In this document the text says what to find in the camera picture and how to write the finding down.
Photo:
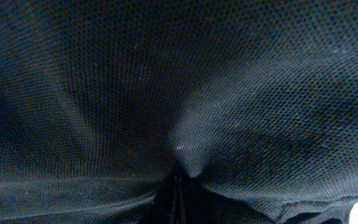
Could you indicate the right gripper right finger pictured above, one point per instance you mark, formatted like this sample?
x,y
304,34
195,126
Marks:
x,y
204,206

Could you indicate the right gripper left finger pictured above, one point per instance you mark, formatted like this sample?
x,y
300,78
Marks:
x,y
164,205

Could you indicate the black Sydrogen t-shirt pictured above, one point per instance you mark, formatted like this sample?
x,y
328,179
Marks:
x,y
100,101

